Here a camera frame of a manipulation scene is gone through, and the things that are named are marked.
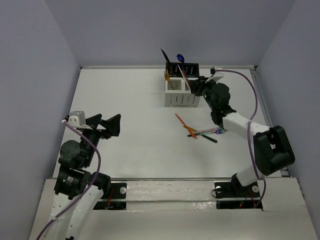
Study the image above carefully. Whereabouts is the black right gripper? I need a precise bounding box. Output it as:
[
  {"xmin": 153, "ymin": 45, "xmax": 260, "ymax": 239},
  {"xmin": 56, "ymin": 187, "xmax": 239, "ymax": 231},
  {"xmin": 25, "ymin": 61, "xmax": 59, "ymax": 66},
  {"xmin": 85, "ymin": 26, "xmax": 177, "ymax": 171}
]
[{"xmin": 188, "ymin": 76, "xmax": 217, "ymax": 111}]

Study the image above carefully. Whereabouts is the iridescent spoon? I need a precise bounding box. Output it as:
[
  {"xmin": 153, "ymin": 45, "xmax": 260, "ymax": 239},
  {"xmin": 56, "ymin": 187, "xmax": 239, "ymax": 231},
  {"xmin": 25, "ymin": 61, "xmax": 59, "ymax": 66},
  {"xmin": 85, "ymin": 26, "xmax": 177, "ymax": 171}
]
[{"xmin": 214, "ymin": 128, "xmax": 227, "ymax": 135}]

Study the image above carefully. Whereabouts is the orange white chopstick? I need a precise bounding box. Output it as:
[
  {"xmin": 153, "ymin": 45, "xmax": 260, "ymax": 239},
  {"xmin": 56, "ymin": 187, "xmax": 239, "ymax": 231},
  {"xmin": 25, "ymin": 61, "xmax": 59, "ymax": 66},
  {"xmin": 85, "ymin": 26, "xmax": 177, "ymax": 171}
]
[{"xmin": 177, "ymin": 64, "xmax": 191, "ymax": 89}]

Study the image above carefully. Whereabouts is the blue spoon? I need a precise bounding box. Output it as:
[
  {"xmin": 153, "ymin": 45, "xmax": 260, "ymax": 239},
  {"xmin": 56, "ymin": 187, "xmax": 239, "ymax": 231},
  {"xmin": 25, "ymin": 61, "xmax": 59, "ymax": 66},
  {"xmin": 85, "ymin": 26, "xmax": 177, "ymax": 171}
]
[{"xmin": 176, "ymin": 54, "xmax": 185, "ymax": 64}]

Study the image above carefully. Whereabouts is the black knife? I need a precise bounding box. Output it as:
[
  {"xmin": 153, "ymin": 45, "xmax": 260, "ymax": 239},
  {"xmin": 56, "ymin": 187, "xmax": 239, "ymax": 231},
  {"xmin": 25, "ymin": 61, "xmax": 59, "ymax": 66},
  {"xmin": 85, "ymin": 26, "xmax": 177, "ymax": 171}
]
[{"xmin": 161, "ymin": 48, "xmax": 172, "ymax": 72}]

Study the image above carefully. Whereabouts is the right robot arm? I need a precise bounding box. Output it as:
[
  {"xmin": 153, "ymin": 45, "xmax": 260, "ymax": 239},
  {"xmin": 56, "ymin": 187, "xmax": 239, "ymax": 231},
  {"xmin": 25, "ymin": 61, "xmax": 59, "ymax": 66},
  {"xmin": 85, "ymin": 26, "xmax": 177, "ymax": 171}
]
[{"xmin": 189, "ymin": 76, "xmax": 296, "ymax": 196}]

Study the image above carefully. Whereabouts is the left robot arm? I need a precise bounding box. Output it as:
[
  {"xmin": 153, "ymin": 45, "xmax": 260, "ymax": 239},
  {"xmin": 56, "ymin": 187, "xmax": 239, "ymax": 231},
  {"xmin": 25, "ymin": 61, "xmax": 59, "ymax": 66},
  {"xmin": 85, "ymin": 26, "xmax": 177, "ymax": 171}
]
[{"xmin": 38, "ymin": 111, "xmax": 121, "ymax": 240}]

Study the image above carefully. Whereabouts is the black utensil caddy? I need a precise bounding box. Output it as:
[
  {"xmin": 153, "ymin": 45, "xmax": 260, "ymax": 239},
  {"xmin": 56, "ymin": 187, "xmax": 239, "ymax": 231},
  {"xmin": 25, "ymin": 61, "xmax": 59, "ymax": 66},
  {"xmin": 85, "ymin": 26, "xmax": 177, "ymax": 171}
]
[{"xmin": 165, "ymin": 62, "xmax": 200, "ymax": 81}]

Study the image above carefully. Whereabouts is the iridescent fork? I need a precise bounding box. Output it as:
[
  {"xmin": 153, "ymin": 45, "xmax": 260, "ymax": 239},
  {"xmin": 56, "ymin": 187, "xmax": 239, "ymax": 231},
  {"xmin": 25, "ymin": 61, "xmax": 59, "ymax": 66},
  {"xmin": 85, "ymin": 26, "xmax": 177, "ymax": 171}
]
[{"xmin": 194, "ymin": 130, "xmax": 215, "ymax": 136}]

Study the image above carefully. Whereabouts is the white utensil caddy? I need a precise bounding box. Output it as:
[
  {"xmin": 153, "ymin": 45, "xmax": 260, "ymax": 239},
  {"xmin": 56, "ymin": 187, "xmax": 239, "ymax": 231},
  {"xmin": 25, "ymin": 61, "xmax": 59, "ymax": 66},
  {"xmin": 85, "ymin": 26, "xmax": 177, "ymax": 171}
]
[{"xmin": 164, "ymin": 77, "xmax": 200, "ymax": 108}]

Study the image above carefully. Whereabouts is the black utensil on table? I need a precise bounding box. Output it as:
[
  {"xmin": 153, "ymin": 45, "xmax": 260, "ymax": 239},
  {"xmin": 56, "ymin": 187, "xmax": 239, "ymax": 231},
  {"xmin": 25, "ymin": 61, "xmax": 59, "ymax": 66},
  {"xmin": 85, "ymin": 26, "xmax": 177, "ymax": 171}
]
[{"xmin": 201, "ymin": 134, "xmax": 218, "ymax": 143}]

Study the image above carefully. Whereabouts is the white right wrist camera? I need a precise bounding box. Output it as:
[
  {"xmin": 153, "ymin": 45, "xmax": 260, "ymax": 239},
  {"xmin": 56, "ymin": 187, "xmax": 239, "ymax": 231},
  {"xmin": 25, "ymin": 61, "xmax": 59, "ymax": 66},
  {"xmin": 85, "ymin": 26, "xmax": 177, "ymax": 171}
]
[{"xmin": 205, "ymin": 66, "xmax": 224, "ymax": 83}]

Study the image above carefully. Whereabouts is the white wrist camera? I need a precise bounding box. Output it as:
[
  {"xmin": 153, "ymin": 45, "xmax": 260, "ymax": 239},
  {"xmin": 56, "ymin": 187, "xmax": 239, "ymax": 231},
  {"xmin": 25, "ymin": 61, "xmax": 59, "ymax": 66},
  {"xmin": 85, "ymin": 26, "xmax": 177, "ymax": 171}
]
[
  {"xmin": 205, "ymin": 66, "xmax": 224, "ymax": 83},
  {"xmin": 61, "ymin": 110, "xmax": 92, "ymax": 130}
]

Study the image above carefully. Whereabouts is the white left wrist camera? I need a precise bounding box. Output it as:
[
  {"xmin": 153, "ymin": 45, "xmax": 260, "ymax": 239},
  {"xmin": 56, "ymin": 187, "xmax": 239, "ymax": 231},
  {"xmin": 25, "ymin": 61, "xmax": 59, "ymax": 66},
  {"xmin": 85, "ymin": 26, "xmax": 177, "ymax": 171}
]
[{"xmin": 61, "ymin": 110, "xmax": 92, "ymax": 130}]

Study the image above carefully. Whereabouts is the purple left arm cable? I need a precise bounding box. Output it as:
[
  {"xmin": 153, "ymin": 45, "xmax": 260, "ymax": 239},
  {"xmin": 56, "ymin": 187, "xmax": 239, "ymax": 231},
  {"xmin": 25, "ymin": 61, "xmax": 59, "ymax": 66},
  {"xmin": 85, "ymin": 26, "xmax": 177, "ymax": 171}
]
[{"xmin": 36, "ymin": 119, "xmax": 102, "ymax": 240}]

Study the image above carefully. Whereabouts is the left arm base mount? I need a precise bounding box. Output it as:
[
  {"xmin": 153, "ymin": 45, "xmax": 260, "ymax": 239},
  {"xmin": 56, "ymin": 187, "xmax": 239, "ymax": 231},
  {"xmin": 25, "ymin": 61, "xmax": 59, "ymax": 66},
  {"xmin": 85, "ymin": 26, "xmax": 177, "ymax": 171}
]
[{"xmin": 93, "ymin": 182, "xmax": 127, "ymax": 211}]

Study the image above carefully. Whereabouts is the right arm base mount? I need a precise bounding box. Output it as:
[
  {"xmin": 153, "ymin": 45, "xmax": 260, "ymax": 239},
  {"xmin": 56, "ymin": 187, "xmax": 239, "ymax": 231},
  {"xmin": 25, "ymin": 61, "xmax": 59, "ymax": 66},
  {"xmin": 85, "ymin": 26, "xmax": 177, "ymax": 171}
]
[{"xmin": 211, "ymin": 181, "xmax": 263, "ymax": 210}]

